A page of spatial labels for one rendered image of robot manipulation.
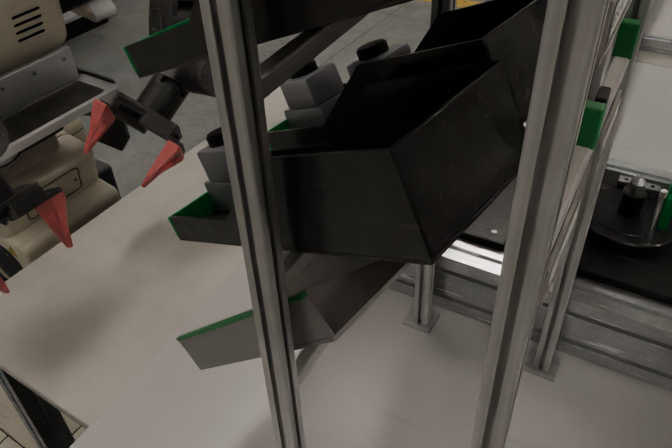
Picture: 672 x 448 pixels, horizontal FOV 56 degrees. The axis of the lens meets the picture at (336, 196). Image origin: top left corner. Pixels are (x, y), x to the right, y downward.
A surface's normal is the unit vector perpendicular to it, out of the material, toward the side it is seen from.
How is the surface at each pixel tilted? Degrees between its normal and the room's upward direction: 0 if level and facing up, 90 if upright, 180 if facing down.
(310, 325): 90
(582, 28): 90
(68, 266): 0
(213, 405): 0
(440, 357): 0
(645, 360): 90
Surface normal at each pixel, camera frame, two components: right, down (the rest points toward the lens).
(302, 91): -0.68, 0.50
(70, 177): 0.83, 0.42
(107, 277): -0.04, -0.78
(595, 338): -0.48, 0.56
